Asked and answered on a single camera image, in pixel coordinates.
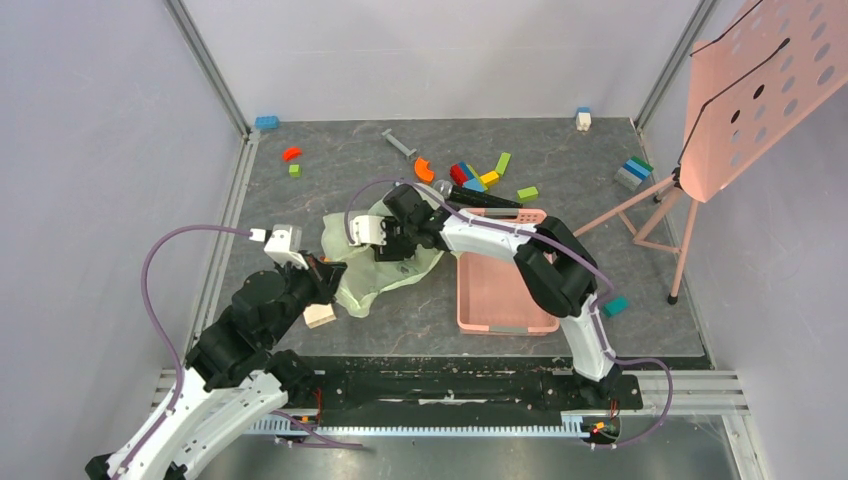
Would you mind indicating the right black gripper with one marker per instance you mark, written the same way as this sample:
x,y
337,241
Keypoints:
x,y
387,240

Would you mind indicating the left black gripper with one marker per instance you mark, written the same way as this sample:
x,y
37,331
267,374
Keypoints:
x,y
324,275

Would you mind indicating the green avocado plastic bag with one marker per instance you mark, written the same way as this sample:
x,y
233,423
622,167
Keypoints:
x,y
365,278

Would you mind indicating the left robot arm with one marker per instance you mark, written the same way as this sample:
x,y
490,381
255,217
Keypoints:
x,y
231,378

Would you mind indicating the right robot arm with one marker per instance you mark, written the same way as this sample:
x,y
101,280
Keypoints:
x,y
559,273

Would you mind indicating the white large brick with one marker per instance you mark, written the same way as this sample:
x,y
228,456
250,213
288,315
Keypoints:
x,y
317,315

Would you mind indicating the black microphone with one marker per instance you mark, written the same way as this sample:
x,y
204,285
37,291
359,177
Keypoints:
x,y
467,197

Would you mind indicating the orange curved track piece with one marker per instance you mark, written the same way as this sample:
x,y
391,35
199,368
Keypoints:
x,y
423,171

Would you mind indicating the red blue brick stack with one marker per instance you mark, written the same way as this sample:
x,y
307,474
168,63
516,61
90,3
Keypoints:
x,y
464,176

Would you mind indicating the yellow small block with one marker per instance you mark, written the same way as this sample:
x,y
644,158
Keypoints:
x,y
490,179

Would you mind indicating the long green block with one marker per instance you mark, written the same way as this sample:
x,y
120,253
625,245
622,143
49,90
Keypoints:
x,y
503,163

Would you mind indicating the pink plastic basket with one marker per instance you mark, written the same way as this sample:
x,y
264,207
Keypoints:
x,y
493,299

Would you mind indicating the short green block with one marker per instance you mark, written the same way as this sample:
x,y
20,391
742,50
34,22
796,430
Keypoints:
x,y
527,194

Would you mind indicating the red arch block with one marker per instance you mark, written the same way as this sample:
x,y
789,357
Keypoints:
x,y
291,153

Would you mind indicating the white blue small brick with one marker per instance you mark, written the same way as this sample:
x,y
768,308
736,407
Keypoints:
x,y
583,119

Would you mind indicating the teal small block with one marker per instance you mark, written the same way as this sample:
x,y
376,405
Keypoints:
x,y
615,306

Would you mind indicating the grey blue green brick stack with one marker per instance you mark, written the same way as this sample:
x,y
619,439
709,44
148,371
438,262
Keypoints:
x,y
633,173

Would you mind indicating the pink music stand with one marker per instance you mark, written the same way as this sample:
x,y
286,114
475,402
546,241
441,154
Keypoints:
x,y
774,64

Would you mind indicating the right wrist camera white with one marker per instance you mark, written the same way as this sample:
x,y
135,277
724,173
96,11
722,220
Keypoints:
x,y
367,230

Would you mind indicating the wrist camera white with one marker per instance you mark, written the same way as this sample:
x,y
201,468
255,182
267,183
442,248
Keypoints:
x,y
367,230
281,243

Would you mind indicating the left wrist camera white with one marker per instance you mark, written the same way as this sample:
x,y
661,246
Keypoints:
x,y
281,243

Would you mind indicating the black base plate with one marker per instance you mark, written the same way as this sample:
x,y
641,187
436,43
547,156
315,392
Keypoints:
x,y
353,381

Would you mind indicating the blue brick at wall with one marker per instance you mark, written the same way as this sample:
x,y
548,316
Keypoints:
x,y
269,122

